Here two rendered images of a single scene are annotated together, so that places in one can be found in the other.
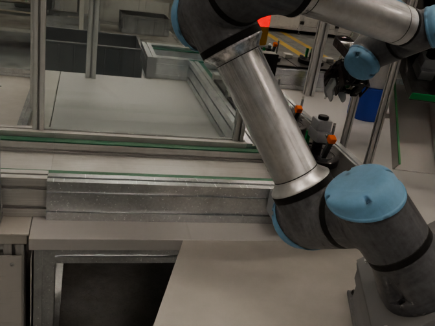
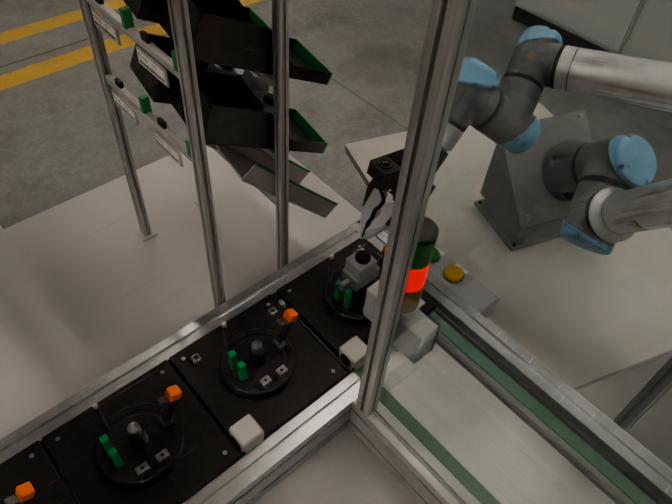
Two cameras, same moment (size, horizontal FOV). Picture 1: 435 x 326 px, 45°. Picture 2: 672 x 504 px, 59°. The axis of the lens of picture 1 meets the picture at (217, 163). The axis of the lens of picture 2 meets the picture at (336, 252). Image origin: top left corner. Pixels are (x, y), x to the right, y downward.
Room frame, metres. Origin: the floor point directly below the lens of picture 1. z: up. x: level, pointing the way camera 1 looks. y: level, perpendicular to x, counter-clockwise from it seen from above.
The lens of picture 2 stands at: (1.84, 0.36, 1.96)
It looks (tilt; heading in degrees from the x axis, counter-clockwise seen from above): 49 degrees down; 240
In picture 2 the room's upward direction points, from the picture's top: 5 degrees clockwise
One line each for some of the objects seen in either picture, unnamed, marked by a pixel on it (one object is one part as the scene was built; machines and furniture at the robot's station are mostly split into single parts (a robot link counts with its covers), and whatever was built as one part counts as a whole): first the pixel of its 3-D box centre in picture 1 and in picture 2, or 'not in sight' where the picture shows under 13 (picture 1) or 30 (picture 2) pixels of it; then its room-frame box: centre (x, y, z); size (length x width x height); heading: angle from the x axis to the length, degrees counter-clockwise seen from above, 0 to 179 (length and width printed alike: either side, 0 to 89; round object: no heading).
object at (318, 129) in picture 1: (320, 126); (357, 269); (1.43, -0.27, 1.07); 0.08 x 0.04 x 0.07; 16
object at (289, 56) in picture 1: (312, 55); not in sight; (2.85, -0.41, 1.01); 0.24 x 0.24 x 0.13; 16
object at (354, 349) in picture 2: not in sight; (354, 353); (1.49, -0.15, 0.97); 0.05 x 0.05 x 0.04; 16
